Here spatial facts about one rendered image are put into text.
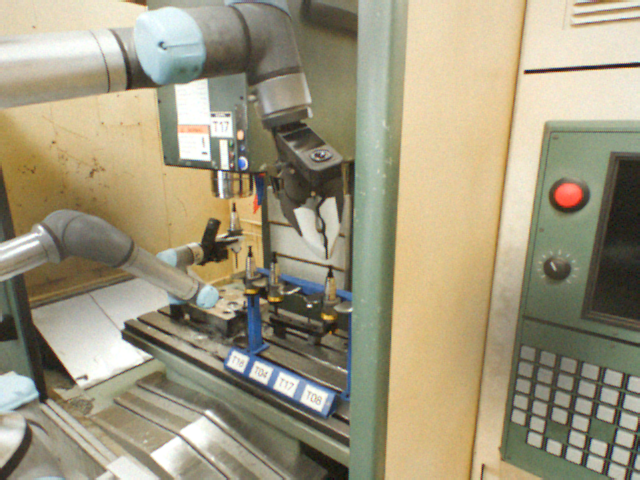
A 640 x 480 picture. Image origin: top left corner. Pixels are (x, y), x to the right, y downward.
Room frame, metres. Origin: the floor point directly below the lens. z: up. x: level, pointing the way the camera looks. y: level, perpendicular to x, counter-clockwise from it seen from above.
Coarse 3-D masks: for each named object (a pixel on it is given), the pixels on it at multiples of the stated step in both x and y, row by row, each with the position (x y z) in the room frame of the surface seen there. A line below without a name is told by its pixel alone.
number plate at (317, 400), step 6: (306, 390) 1.12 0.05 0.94; (312, 390) 1.11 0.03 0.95; (318, 390) 1.11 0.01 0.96; (306, 396) 1.11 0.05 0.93; (312, 396) 1.10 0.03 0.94; (318, 396) 1.09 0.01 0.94; (324, 396) 1.09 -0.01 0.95; (306, 402) 1.10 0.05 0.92; (312, 402) 1.09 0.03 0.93; (318, 402) 1.08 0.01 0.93; (324, 402) 1.07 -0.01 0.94; (318, 408) 1.07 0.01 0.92
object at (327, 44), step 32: (160, 0) 1.50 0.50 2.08; (192, 0) 1.41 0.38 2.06; (224, 0) 1.32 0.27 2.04; (288, 0) 1.42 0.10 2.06; (320, 0) 1.55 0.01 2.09; (352, 0) 1.69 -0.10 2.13; (320, 32) 1.55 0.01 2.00; (352, 32) 1.66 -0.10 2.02; (320, 64) 1.55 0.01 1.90; (352, 64) 1.70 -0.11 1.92; (160, 96) 1.53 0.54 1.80; (224, 96) 1.34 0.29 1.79; (320, 96) 1.55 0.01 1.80; (352, 96) 1.70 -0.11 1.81; (160, 128) 1.54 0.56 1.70; (256, 128) 1.30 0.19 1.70; (320, 128) 1.55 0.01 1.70; (352, 128) 1.70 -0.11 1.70; (192, 160) 1.45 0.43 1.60; (256, 160) 1.30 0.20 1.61; (352, 160) 1.71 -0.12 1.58
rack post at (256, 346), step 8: (248, 296) 1.42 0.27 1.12; (256, 296) 1.43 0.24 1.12; (248, 304) 1.43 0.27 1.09; (256, 304) 1.43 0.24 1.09; (248, 312) 1.43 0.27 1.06; (256, 312) 1.43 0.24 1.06; (248, 320) 1.43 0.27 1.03; (256, 320) 1.43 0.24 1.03; (256, 328) 1.42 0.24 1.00; (256, 336) 1.42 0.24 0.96; (256, 344) 1.42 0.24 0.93; (264, 344) 1.46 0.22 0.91; (248, 352) 1.40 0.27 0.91; (256, 352) 1.41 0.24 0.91
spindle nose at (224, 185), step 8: (216, 176) 1.57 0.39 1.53; (224, 176) 1.56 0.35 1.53; (232, 176) 1.56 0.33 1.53; (240, 176) 1.57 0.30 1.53; (248, 176) 1.60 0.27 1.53; (216, 184) 1.57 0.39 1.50; (224, 184) 1.56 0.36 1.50; (232, 184) 1.56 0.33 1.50; (240, 184) 1.57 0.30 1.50; (248, 184) 1.60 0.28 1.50; (216, 192) 1.57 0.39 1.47; (224, 192) 1.56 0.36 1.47; (232, 192) 1.56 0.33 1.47; (240, 192) 1.57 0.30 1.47; (248, 192) 1.60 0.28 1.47
